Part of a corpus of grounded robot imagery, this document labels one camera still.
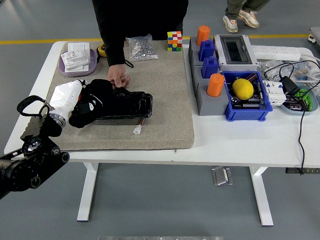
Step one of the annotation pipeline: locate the glossy black panel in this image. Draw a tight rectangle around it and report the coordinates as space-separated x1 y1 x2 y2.
93 86 153 120

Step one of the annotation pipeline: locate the yellow lemon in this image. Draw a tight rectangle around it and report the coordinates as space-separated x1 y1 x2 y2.
232 78 255 101

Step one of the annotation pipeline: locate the dark relay module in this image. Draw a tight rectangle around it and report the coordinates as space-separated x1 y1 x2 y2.
284 96 308 111

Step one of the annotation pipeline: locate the grey holder block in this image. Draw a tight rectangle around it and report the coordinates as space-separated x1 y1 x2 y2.
188 36 218 73
192 64 230 117

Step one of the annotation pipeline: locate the person's right hand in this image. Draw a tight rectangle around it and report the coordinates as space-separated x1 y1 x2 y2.
106 63 131 89

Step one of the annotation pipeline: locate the black power adapter with cord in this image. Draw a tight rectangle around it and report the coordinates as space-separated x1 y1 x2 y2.
263 59 320 176

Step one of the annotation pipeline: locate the blue plastic bin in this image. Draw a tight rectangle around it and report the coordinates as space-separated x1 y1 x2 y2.
221 70 274 122

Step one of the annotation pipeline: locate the white power strip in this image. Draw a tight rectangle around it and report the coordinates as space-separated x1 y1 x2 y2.
250 44 302 62

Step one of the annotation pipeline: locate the white electrical distribution box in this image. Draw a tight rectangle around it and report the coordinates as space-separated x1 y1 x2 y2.
213 34 260 73

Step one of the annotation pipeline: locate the thick white cable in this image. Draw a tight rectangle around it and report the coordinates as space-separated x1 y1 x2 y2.
299 47 320 88

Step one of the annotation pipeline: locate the white cart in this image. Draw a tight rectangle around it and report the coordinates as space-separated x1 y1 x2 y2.
307 26 320 48

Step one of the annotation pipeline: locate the small white switch plate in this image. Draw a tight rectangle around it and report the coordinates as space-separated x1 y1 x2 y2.
61 49 90 71

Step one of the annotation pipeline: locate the clear bag of small parts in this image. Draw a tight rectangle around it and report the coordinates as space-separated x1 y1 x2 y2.
256 59 296 82

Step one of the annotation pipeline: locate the large white switch plate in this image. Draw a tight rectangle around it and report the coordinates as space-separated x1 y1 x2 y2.
67 41 91 73

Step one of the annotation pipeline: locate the yellow tape measure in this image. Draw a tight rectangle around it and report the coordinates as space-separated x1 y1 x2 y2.
96 42 109 58

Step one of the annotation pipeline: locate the green plastic part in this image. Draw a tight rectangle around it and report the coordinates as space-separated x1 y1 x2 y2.
292 89 313 111

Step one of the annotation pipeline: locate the purple oval dish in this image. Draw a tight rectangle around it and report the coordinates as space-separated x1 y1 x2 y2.
58 48 98 77

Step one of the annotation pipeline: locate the grey-brown mat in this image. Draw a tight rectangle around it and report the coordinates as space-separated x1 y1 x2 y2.
46 39 195 152

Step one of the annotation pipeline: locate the dark circuit board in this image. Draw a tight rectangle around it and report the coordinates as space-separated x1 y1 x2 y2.
232 93 262 110

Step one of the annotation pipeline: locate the white table leg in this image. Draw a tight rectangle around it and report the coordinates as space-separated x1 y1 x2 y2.
76 161 100 222
248 166 275 227

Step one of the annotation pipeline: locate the clear bag of screws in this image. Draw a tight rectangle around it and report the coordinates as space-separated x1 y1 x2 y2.
125 33 160 62

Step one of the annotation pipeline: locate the clear bag of blue parts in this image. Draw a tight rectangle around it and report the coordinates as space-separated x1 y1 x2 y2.
287 61 320 83

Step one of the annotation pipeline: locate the light blue dish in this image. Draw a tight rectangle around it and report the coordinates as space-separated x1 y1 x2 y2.
279 83 319 116

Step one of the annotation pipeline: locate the blue block with knob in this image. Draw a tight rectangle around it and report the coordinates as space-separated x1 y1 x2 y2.
198 39 216 63
201 56 220 80

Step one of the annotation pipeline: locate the white connector plug with wires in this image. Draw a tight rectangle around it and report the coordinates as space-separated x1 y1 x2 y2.
132 117 146 135

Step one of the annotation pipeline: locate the person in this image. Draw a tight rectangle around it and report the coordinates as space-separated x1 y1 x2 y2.
222 0 271 34
91 0 189 67

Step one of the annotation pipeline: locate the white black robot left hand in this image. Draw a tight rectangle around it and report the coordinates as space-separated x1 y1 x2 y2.
49 79 100 120

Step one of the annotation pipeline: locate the black rag with red patch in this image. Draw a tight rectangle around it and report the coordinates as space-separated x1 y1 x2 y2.
68 78 115 129

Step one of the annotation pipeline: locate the orange cylinder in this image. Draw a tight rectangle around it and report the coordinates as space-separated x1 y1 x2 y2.
206 73 226 98
196 25 211 47

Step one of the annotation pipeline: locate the table control panel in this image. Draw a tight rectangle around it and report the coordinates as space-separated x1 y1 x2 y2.
285 167 320 175

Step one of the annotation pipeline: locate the white terminal block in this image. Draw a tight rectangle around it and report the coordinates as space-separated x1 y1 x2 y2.
262 79 287 107

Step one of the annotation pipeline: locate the colourful puzzle cube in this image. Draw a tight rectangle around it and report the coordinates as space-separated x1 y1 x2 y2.
167 30 183 53

